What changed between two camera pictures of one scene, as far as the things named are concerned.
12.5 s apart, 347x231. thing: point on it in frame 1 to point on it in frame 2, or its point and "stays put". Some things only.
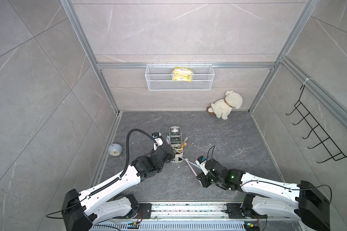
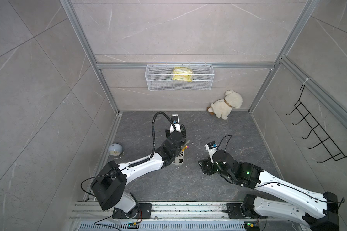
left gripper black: [171, 156] to [181, 134]
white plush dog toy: [222, 108] stays put
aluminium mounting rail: [182, 211] stays put
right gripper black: [201, 177] to [206, 164]
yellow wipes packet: [182, 70] stays put
